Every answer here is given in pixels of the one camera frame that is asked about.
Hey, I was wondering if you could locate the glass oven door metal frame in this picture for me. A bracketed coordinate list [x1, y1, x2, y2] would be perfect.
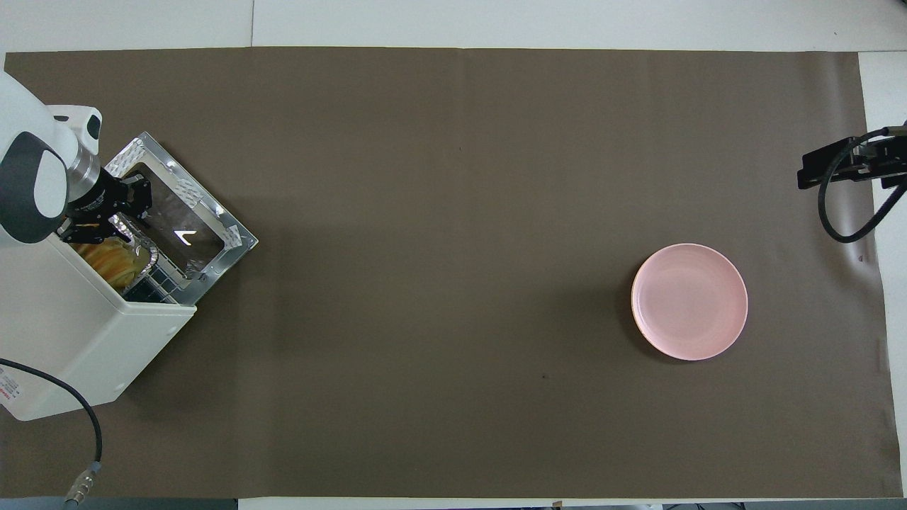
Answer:
[105, 131, 259, 284]

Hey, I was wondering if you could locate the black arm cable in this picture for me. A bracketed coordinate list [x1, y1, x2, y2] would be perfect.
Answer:
[818, 127, 907, 244]
[0, 358, 104, 508]

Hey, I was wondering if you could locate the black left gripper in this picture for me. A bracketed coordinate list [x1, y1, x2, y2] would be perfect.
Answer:
[60, 170, 153, 245]

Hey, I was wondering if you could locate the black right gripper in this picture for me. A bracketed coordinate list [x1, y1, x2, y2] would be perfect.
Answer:
[797, 135, 907, 191]

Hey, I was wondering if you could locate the aluminium foil tray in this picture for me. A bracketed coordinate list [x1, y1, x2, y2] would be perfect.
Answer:
[71, 216, 160, 295]

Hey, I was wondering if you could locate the brown table mat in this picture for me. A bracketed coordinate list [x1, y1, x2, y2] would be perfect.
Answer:
[0, 46, 902, 500]

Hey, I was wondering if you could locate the yellow sliced bread loaf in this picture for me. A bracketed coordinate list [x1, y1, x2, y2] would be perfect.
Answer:
[81, 241, 146, 288]

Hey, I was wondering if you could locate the pink round plate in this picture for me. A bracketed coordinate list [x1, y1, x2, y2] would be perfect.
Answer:
[631, 243, 749, 362]

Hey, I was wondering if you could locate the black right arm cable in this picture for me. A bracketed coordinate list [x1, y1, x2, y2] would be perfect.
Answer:
[818, 127, 907, 244]

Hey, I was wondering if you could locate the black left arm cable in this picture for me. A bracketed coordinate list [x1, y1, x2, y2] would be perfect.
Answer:
[0, 358, 104, 508]

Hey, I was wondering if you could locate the cream toaster oven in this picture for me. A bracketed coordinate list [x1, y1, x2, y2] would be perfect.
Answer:
[0, 234, 198, 422]

